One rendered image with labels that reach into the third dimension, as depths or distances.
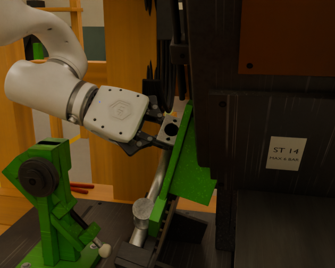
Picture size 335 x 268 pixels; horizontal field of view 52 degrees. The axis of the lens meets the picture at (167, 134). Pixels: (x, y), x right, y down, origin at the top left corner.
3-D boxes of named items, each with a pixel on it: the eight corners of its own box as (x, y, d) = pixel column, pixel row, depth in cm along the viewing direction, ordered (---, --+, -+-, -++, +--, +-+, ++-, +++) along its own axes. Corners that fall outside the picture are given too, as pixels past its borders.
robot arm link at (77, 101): (61, 111, 61) (77, 116, 60) (83, 72, 64) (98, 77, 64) (70, 131, 68) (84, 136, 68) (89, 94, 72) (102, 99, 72)
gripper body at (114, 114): (72, 118, 61) (131, 140, 60) (96, 73, 65) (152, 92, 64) (78, 135, 67) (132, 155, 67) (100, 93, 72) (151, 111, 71)
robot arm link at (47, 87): (89, 97, 73) (68, 130, 67) (32, 77, 74) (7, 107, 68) (88, 68, 66) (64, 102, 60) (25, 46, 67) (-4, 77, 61)
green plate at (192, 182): (198, 234, 58) (239, 120, 51) (151, 218, 58) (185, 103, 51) (205, 201, 68) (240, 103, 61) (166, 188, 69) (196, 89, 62)
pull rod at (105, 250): (114, 253, 72) (113, 228, 70) (109, 261, 69) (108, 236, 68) (90, 249, 73) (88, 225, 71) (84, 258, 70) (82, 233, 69)
